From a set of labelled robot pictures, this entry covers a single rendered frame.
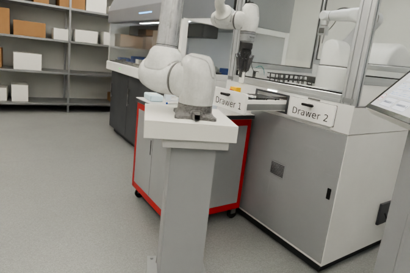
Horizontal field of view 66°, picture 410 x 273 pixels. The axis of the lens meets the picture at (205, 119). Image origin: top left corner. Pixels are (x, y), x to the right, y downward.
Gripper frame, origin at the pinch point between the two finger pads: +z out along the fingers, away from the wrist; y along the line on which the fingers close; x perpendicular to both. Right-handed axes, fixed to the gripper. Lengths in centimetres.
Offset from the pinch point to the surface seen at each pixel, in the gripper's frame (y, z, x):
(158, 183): -36, 72, 24
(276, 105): 14.5, 13.2, -16.5
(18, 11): -87, -44, 423
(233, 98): -10.8, 11.3, -8.0
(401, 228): 4, 45, -97
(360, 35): 23, -28, -54
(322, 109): 21.1, 10.7, -42.8
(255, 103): -1.2, 12.7, -16.3
